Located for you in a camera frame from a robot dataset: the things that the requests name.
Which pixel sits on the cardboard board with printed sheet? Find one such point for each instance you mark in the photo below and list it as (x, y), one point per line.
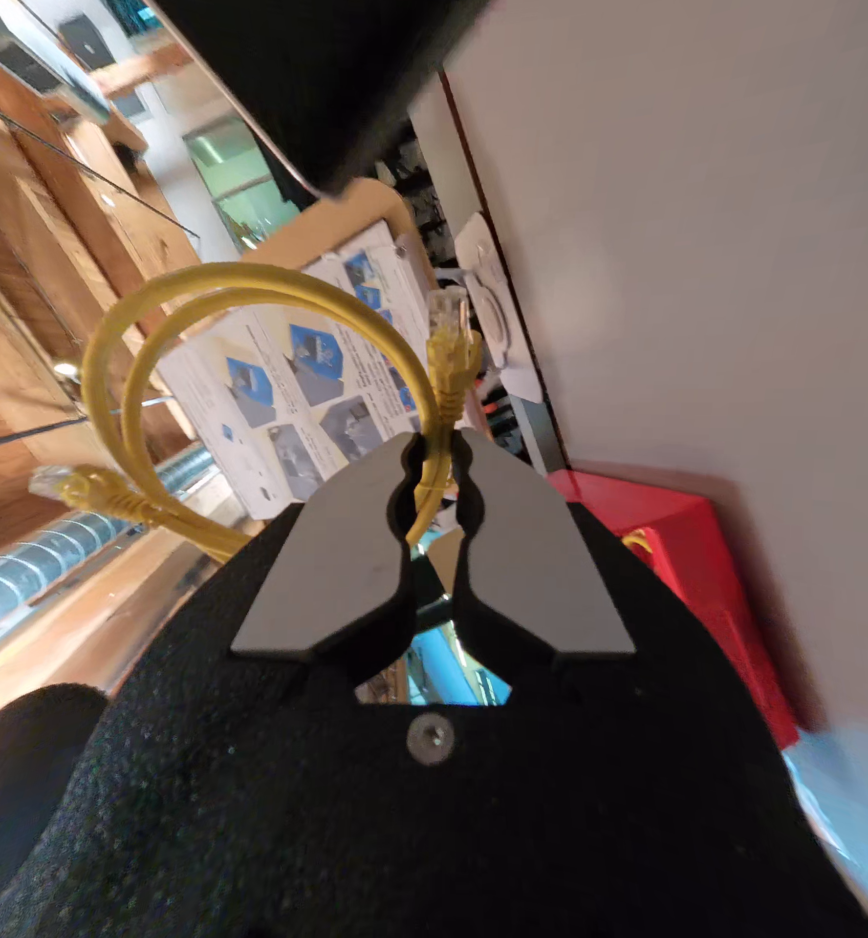
(295, 381)

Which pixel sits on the black panel with silver edge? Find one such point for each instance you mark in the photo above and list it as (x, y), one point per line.
(317, 73)

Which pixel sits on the red plastic bin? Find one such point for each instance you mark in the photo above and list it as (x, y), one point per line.
(698, 557)

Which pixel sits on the white round device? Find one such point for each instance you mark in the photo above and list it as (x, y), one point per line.
(489, 308)

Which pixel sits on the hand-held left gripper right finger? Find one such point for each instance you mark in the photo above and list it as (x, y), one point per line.
(536, 571)

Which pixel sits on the silver ventilation duct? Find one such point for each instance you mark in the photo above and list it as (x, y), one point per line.
(53, 564)

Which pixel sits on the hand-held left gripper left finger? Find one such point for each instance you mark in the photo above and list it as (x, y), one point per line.
(331, 571)

